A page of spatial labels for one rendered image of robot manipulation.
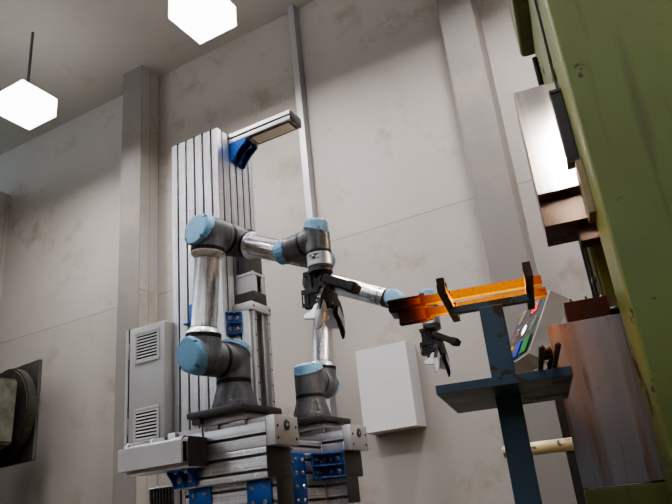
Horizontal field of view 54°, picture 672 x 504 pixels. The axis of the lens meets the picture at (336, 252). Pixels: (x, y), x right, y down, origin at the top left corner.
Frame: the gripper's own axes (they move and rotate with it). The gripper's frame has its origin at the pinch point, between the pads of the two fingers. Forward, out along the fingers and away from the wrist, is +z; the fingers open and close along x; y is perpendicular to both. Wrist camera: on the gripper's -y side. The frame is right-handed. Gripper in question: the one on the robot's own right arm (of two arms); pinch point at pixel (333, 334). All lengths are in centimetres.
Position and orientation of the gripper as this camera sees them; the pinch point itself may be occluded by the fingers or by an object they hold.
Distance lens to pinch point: 183.7
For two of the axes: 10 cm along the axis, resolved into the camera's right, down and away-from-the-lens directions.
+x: -4.8, -2.8, -8.3
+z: 1.0, 9.2, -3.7
